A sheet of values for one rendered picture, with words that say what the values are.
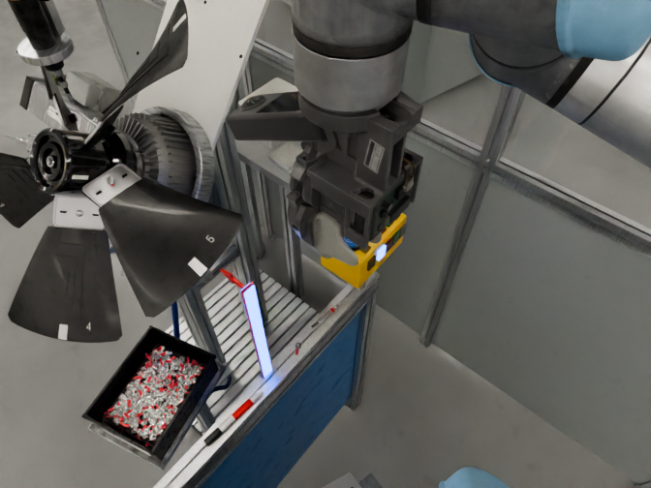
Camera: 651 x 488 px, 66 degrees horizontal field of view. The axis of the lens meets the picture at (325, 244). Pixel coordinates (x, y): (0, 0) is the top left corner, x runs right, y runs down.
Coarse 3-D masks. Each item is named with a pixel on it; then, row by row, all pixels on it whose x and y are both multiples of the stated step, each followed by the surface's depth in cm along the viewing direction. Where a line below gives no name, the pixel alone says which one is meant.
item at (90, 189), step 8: (112, 168) 92; (120, 168) 92; (128, 168) 92; (104, 176) 91; (112, 176) 91; (120, 176) 92; (128, 176) 92; (136, 176) 92; (88, 184) 90; (96, 184) 90; (104, 184) 90; (120, 184) 91; (128, 184) 91; (88, 192) 89; (96, 192) 89; (104, 192) 89; (112, 192) 89; (120, 192) 90; (96, 200) 88; (104, 200) 88
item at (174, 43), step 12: (180, 0) 87; (180, 12) 82; (168, 24) 86; (180, 24) 79; (168, 36) 81; (180, 36) 77; (156, 48) 82; (168, 48) 78; (180, 48) 75; (156, 60) 79; (168, 60) 76; (180, 60) 74; (144, 72) 80; (156, 72) 77; (168, 72) 75; (132, 84) 81; (144, 84) 78; (120, 96) 83; (132, 96) 79; (108, 108) 85
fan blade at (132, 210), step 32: (128, 192) 89; (160, 192) 89; (128, 224) 85; (160, 224) 85; (192, 224) 85; (224, 224) 85; (128, 256) 84; (160, 256) 83; (192, 256) 83; (160, 288) 82
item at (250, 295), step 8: (248, 296) 77; (256, 296) 79; (248, 304) 79; (256, 304) 81; (248, 312) 81; (256, 312) 82; (256, 320) 84; (256, 328) 86; (256, 336) 87; (264, 336) 90; (264, 344) 92; (264, 352) 95; (264, 360) 97; (264, 368) 99; (264, 376) 101
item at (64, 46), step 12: (48, 0) 66; (48, 12) 67; (60, 24) 69; (60, 36) 70; (24, 48) 68; (48, 48) 68; (60, 48) 68; (72, 48) 69; (24, 60) 67; (36, 60) 67; (48, 60) 67; (60, 60) 68
